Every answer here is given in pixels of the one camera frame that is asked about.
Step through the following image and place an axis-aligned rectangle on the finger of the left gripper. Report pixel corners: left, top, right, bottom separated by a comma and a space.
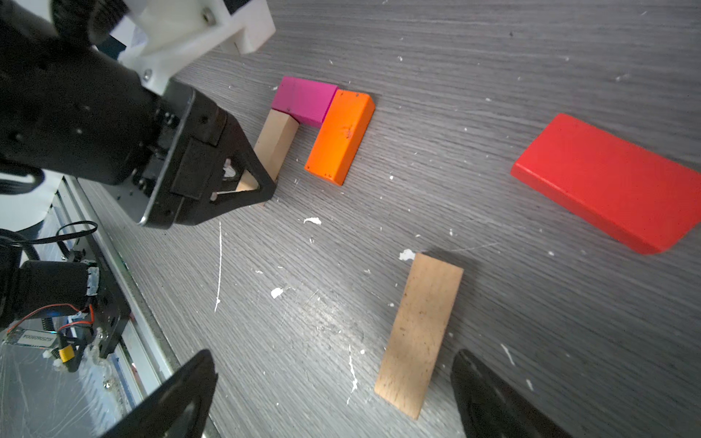
175, 114, 276, 226

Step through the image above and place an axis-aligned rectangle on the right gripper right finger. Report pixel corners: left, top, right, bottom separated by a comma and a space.
451, 349, 569, 437

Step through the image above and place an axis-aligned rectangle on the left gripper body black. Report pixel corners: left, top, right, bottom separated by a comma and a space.
117, 81, 227, 227

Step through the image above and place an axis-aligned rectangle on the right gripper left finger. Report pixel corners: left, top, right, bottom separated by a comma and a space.
102, 350, 218, 438

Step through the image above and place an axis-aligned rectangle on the natural wood block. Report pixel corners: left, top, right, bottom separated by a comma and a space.
374, 254, 464, 420
254, 109, 299, 182

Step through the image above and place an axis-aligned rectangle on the magenta block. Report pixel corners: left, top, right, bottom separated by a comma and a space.
271, 77, 339, 129

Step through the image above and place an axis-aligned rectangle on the orange block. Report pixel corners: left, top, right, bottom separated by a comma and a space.
305, 91, 375, 186

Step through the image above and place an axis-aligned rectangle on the red block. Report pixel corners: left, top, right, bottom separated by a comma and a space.
510, 113, 700, 255

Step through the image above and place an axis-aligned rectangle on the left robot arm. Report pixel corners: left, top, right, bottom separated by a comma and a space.
1, 1, 277, 229

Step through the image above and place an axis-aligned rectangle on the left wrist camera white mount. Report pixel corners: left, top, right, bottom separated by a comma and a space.
118, 0, 276, 96

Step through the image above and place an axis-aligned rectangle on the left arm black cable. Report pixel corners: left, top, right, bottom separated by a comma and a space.
0, 220, 100, 258

